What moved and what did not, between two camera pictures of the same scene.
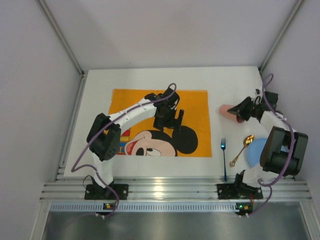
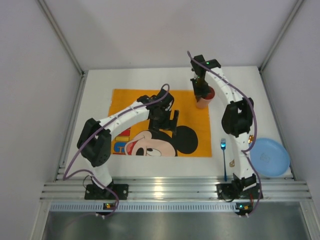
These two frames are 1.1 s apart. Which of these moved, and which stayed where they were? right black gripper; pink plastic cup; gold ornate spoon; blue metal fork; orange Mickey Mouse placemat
Moved: pink plastic cup; right black gripper
Stayed: gold ornate spoon; orange Mickey Mouse placemat; blue metal fork
